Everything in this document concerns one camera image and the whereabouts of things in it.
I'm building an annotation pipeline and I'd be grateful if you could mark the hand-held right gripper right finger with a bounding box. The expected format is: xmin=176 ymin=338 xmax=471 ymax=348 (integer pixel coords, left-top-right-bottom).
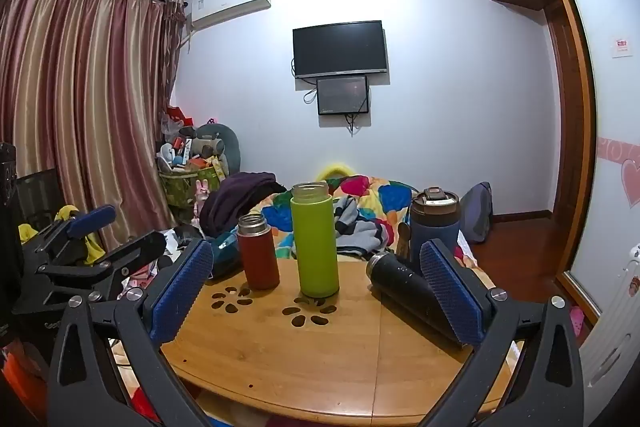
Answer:
xmin=417 ymin=238 xmax=586 ymax=427

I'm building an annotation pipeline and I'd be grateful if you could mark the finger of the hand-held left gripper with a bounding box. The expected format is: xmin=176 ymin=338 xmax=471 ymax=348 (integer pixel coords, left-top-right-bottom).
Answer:
xmin=12 ymin=230 xmax=167 ymax=314
xmin=22 ymin=205 xmax=117 ymax=269

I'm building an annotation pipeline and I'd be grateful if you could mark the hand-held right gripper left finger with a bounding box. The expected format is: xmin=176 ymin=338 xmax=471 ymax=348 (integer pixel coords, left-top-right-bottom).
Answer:
xmin=47 ymin=238 xmax=216 ymax=427

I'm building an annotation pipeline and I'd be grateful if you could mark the red cup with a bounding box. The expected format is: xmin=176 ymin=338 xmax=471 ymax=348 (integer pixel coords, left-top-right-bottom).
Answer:
xmin=236 ymin=213 xmax=281 ymax=291

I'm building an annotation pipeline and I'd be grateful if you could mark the green cup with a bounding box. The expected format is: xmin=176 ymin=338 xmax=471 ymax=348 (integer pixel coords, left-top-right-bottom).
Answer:
xmin=290 ymin=182 xmax=340 ymax=299

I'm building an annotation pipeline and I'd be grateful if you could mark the yellow cloth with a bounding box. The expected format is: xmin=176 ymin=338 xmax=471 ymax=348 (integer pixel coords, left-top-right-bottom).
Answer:
xmin=18 ymin=205 xmax=107 ymax=266

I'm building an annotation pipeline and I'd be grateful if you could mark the black mesh chair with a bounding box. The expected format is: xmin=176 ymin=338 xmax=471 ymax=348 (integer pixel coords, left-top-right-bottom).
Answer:
xmin=15 ymin=167 xmax=64 ymax=229

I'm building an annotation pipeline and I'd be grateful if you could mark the black bottle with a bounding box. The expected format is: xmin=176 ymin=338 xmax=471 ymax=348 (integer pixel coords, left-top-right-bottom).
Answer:
xmin=365 ymin=251 xmax=463 ymax=348

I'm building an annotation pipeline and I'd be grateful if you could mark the teal bag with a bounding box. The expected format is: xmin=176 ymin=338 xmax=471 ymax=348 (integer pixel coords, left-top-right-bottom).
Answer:
xmin=207 ymin=231 xmax=246 ymax=281

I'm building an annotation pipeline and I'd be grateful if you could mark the blue tumbler with lid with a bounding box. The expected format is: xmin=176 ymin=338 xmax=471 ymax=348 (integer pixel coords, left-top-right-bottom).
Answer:
xmin=409 ymin=187 xmax=461 ymax=276

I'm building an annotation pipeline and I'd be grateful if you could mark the brown wooden piece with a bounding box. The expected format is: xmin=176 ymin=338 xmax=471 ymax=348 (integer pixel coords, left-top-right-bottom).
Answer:
xmin=394 ymin=221 xmax=414 ymax=261

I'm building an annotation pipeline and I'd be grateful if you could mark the grey backpack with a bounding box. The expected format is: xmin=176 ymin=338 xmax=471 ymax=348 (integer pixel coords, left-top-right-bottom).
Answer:
xmin=458 ymin=181 xmax=495 ymax=246

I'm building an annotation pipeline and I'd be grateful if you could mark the green basket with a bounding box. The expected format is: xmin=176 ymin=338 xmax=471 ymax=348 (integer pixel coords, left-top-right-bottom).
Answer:
xmin=158 ymin=162 xmax=224 ymax=210

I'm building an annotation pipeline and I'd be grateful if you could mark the pink bunny toy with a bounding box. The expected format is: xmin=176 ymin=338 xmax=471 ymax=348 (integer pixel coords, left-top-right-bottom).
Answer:
xmin=192 ymin=179 xmax=211 ymax=219

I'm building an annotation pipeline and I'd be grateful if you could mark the dark purple cloth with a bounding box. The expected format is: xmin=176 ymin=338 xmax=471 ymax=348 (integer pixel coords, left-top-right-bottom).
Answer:
xmin=199 ymin=172 xmax=292 ymax=239

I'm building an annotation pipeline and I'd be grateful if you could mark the colourful patterned blanket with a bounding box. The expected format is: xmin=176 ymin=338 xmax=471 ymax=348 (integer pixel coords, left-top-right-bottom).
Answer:
xmin=247 ymin=174 xmax=482 ymax=269

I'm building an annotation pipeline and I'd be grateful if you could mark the grey striped cloth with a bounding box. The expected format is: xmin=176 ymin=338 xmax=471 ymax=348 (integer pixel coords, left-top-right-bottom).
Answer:
xmin=332 ymin=194 xmax=385 ymax=256

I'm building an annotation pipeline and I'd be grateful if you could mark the pink slipper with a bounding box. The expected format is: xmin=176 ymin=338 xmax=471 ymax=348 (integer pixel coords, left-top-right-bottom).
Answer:
xmin=568 ymin=305 xmax=585 ymax=338

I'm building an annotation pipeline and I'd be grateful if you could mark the red bag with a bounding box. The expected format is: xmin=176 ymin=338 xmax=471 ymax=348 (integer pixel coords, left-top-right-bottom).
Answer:
xmin=164 ymin=105 xmax=195 ymax=128

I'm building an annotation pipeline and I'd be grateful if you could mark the striped pink curtain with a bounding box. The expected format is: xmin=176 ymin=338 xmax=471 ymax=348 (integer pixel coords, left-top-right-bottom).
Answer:
xmin=0 ymin=0 xmax=187 ymax=254

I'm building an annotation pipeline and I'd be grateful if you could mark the grey plush cushion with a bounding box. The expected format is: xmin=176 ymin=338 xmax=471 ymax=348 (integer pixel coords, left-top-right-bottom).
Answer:
xmin=192 ymin=122 xmax=245 ymax=178

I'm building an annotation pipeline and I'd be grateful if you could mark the orange bag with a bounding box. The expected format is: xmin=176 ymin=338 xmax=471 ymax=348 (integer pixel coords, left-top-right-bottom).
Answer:
xmin=0 ymin=338 xmax=57 ymax=414

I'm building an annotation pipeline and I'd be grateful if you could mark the pink heart sticker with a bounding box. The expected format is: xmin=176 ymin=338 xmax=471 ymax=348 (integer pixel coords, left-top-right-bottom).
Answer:
xmin=620 ymin=157 xmax=640 ymax=208

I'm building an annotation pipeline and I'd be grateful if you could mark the frosted sliding door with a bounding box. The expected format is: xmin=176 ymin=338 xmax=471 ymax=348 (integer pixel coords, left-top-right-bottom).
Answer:
xmin=549 ymin=0 xmax=640 ymax=308

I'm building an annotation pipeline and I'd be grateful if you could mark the white air conditioner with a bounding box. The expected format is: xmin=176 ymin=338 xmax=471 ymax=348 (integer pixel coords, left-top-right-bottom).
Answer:
xmin=187 ymin=0 xmax=272 ymax=32

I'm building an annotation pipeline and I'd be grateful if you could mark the small black wall monitor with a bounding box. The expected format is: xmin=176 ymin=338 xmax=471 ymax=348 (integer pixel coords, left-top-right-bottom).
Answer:
xmin=316 ymin=76 xmax=371 ymax=116

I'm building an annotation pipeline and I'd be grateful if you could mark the black wall television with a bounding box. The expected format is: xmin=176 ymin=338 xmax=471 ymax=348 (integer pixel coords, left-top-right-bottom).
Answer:
xmin=292 ymin=20 xmax=390 ymax=80

